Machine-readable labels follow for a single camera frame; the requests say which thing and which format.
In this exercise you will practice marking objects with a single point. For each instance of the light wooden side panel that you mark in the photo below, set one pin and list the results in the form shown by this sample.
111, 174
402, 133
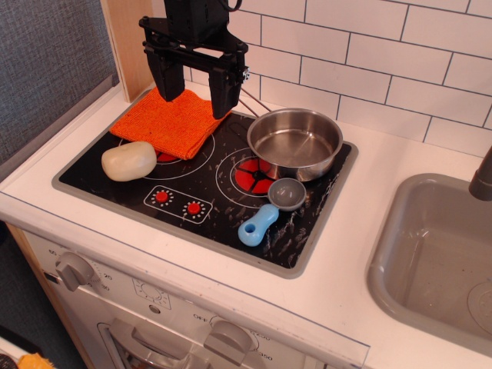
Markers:
126, 37

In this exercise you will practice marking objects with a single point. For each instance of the grey plastic sink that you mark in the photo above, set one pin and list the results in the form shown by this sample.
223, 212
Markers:
432, 264

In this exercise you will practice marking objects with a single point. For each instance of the grey oven dial knob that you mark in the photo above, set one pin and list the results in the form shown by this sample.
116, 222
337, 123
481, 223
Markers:
229, 342

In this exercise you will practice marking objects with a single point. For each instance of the grey faucet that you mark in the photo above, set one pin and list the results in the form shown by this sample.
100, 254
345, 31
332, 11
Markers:
481, 184

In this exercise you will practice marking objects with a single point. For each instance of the grey timer dial knob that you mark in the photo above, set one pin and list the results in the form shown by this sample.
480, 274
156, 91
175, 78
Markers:
73, 270

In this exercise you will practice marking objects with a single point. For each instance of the yellow black object on floor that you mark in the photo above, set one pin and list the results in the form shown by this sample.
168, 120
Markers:
27, 361

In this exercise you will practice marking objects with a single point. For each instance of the grey oven door handle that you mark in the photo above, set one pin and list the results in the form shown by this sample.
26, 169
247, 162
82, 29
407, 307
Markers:
145, 347

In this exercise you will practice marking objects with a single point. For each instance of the orange knitted towel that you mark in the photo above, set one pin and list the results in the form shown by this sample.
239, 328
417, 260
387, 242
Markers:
178, 128

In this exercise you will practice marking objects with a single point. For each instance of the cream toy potato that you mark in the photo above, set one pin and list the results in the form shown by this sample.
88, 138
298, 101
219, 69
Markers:
129, 162

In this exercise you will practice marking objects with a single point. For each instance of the black toy stovetop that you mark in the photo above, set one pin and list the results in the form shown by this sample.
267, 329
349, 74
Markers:
230, 184

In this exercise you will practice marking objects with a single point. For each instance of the red stove knob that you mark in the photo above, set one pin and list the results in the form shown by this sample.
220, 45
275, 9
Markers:
194, 208
161, 197

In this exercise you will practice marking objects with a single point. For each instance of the left red stove knob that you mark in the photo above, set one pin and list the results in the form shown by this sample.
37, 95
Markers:
161, 197

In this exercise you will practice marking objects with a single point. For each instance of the stainless steel pot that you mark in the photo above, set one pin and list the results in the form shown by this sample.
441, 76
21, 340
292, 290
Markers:
296, 143

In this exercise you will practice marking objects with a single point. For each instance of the right red stove knob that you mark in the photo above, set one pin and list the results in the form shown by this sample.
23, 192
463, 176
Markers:
194, 208

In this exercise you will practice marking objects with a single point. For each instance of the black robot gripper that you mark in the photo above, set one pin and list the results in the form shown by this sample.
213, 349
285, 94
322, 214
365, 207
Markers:
195, 34

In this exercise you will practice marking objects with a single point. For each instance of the grey blue measuring scoop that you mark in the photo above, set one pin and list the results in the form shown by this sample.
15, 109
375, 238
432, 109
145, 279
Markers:
285, 194

